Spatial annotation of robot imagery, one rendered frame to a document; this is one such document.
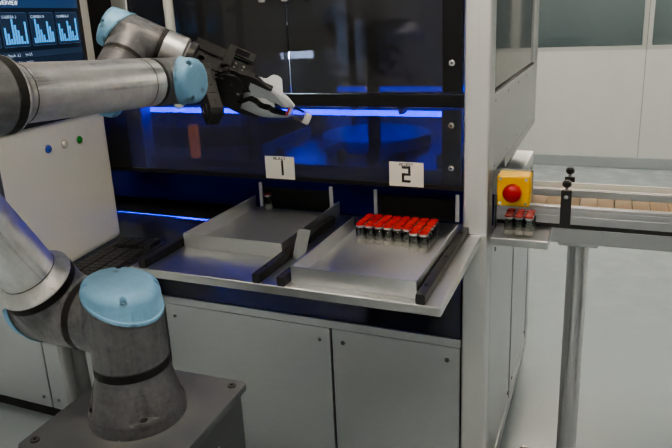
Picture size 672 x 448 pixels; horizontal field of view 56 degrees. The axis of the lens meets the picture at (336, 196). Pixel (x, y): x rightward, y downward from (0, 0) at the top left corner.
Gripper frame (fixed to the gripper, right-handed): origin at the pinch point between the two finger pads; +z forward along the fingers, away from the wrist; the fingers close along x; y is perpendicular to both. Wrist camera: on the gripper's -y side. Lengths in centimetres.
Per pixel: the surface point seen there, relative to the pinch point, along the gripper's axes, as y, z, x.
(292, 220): 15, 16, 48
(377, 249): -1.4, 32.4, 26.4
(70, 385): -21, -22, 112
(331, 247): -1.8, 23.2, 31.4
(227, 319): 2, 13, 87
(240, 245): -5.0, 4.3, 39.0
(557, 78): 390, 242, 197
